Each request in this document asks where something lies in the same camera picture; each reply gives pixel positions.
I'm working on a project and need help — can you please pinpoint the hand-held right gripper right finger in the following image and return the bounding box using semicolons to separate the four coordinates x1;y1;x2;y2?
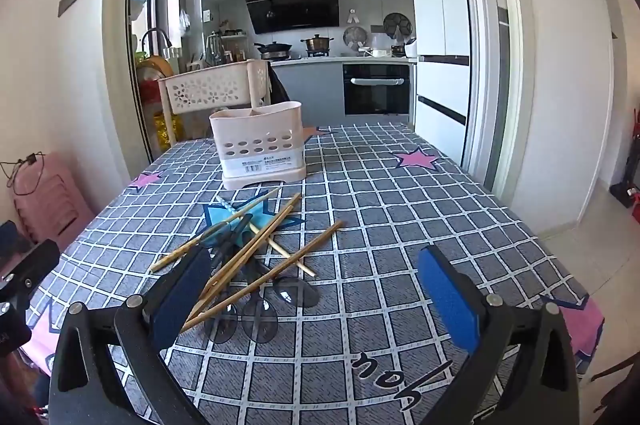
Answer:
417;244;581;425

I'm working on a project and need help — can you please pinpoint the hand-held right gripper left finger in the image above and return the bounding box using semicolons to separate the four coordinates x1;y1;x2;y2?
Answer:
47;246;213;425

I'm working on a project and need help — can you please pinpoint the bamboo chopstick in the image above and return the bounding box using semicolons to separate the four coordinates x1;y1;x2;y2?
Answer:
249;224;318;278
180;220;346;333
149;186;283;274
184;197;301;323
196;192;304;303

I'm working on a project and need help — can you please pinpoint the dark metal spoon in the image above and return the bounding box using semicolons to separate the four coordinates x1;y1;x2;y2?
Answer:
240;230;321;310
227;225;281;346
202;215;253;348

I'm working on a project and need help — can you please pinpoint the pale pink plastic utensil holder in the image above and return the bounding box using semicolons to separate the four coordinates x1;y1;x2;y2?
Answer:
208;101;307;190

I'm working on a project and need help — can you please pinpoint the pink suitcase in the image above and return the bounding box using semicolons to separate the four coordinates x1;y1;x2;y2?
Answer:
12;152;96;251

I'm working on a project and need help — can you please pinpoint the grey checked star tablecloth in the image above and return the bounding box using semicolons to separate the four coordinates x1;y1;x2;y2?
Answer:
25;122;606;425

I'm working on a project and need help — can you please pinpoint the cream perforated basket cart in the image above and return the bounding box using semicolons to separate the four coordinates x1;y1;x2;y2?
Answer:
157;60;273;140

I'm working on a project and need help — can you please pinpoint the black built-in oven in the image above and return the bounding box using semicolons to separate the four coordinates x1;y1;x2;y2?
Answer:
342;62;412;116

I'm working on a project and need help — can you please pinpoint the dark cloth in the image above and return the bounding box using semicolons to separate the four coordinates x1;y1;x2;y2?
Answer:
267;62;292;106

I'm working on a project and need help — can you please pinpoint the black wok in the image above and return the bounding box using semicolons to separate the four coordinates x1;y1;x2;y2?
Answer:
254;41;293;60

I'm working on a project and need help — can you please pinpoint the curved kitchen faucet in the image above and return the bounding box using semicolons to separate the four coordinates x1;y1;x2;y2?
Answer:
140;28;173;56

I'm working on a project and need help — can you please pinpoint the steel cooking pot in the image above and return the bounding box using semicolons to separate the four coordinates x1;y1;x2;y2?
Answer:
301;34;335;56

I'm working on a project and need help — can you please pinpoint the white refrigerator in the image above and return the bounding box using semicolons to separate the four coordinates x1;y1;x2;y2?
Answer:
400;0;473;126

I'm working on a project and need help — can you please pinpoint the black range hood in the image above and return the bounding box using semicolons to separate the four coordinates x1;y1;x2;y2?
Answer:
242;0;341;34

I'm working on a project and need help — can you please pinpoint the thin black cable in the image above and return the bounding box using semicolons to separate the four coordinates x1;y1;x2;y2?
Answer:
0;152;46;196

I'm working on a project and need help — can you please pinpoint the round dark wall rack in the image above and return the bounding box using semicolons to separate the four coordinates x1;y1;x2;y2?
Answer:
383;12;413;40

